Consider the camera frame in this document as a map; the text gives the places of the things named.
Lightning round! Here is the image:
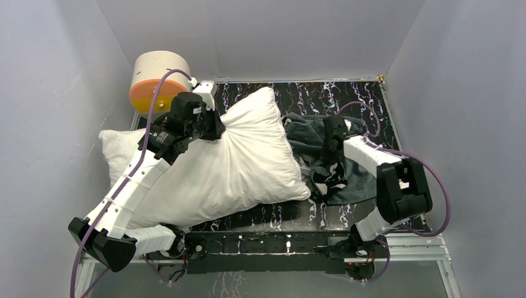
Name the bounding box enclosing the zebra and grey pillowcase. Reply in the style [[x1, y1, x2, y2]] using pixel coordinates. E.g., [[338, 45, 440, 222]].
[[281, 113, 377, 205]]

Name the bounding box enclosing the cream and orange cylindrical container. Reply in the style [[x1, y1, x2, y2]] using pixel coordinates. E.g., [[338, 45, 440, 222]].
[[129, 50, 192, 116]]

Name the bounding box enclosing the white pillow insert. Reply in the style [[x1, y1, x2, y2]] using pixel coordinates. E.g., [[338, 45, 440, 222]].
[[98, 86, 312, 230]]

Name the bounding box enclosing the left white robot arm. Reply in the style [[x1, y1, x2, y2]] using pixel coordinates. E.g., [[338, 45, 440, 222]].
[[68, 90, 225, 272]]

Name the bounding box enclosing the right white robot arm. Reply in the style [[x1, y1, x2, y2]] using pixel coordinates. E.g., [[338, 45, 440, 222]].
[[321, 115, 433, 257]]

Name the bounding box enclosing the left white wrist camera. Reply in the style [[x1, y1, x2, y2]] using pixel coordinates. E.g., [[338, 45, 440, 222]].
[[189, 77, 218, 111]]

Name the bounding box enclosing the black front mounting rail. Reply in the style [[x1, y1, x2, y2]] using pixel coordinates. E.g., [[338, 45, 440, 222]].
[[185, 232, 360, 274]]

